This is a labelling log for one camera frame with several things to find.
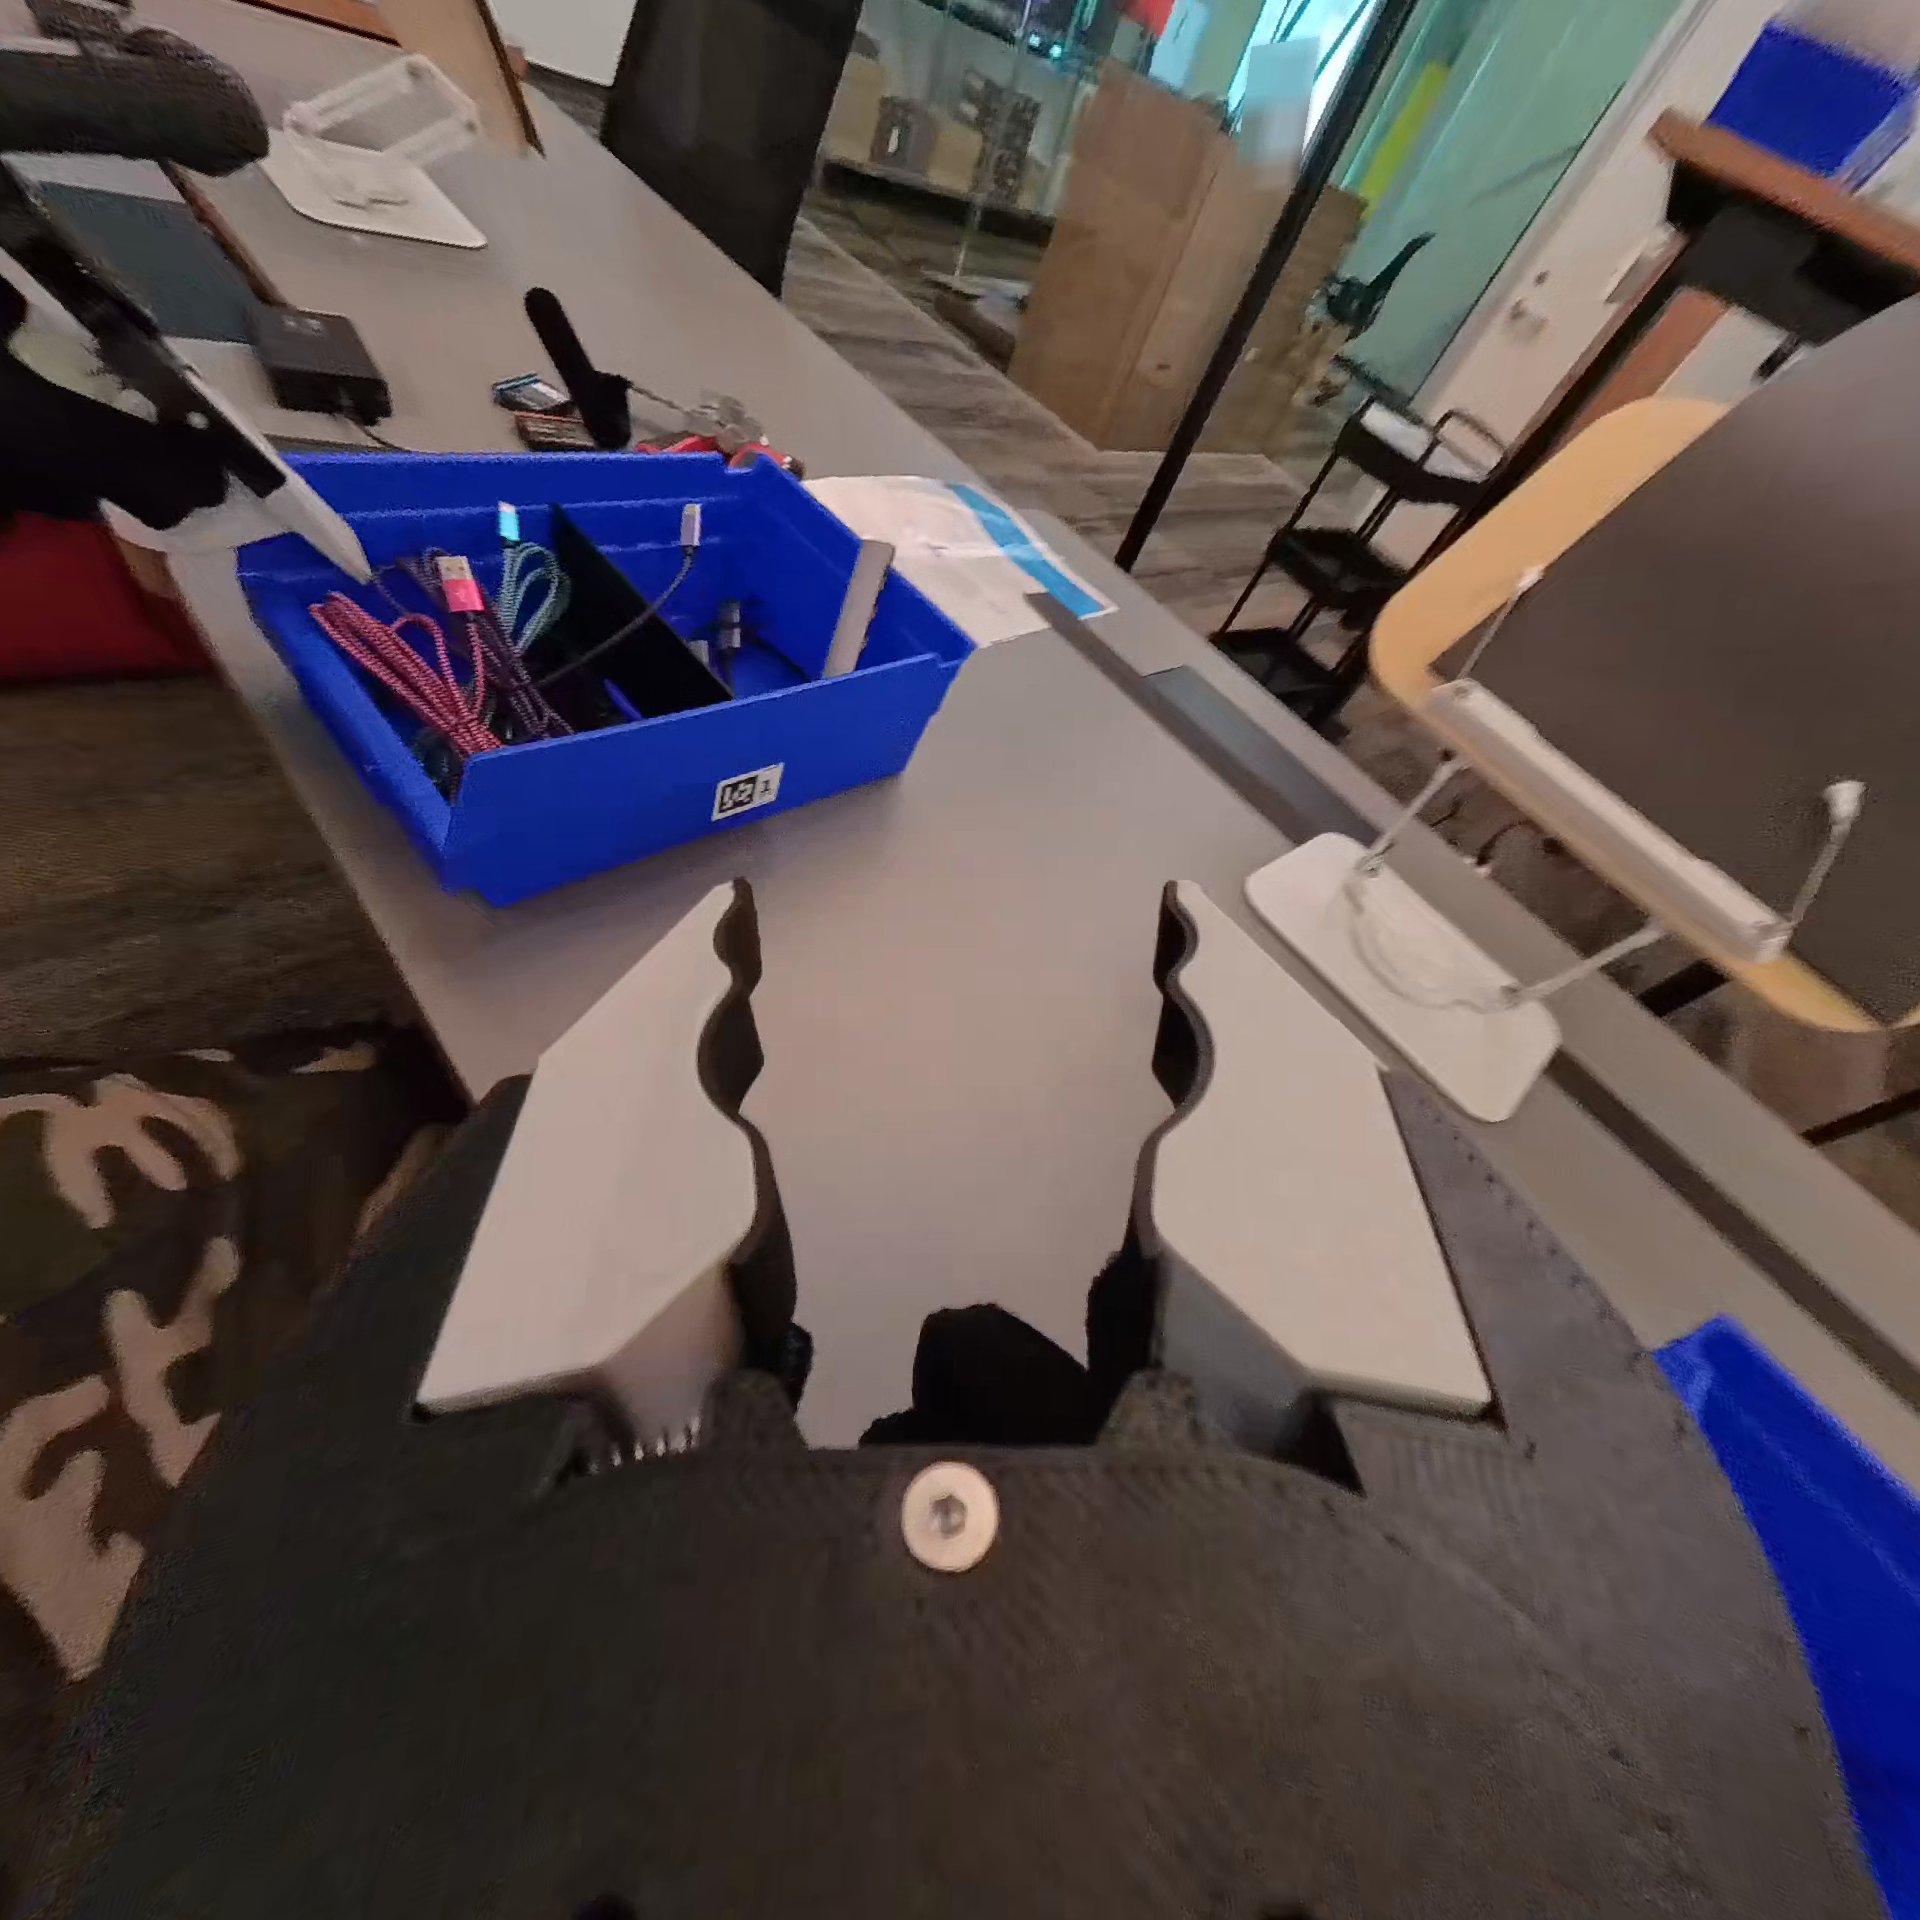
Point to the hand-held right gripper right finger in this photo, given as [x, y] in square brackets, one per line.
[1305, 1215]

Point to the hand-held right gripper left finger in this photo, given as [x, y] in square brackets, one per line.
[598, 1199]

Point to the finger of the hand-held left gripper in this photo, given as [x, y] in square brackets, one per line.
[254, 523]
[76, 346]

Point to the blue plastic bin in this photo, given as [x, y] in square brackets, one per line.
[630, 809]

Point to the grey usb hub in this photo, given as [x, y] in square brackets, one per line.
[860, 605]

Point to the black power bank box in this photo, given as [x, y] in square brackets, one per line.
[322, 359]

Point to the red fabric bag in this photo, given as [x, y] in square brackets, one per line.
[76, 602]

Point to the white clear phone stand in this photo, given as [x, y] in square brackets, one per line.
[364, 187]

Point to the white monitor stand base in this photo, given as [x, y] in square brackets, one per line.
[1425, 987]

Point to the person's camouflage pants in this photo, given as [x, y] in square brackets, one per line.
[135, 1271]

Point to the black mesh office chair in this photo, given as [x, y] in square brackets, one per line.
[720, 120]

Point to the large blue storage tote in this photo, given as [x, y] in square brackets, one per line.
[1816, 1570]

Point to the black utility cart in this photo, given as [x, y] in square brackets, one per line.
[1347, 569]

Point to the white printed paper sheet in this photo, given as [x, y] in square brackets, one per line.
[912, 556]

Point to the blue white paper sheet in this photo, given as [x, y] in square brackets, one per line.
[1047, 573]

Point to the pile of cardboard boxes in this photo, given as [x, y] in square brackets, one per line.
[1153, 254]

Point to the dark wooden side desk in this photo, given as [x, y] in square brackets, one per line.
[1786, 226]

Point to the small blue bin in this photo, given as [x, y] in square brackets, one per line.
[1801, 97]

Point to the black camera battery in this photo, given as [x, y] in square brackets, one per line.
[532, 389]
[553, 428]

